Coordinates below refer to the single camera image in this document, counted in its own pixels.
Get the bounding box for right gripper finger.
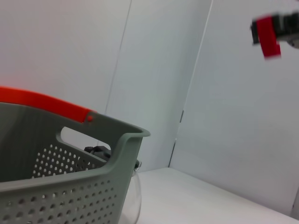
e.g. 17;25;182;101
271;11;299;39
249;19;261;46

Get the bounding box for long dark red brick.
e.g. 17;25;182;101
255;16;282;59

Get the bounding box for orange bin handle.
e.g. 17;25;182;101
0;85;98;124

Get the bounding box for grey-green perforated storage bin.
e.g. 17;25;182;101
0;102;151;224

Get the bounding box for black teapot lid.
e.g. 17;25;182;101
83;145;142;171

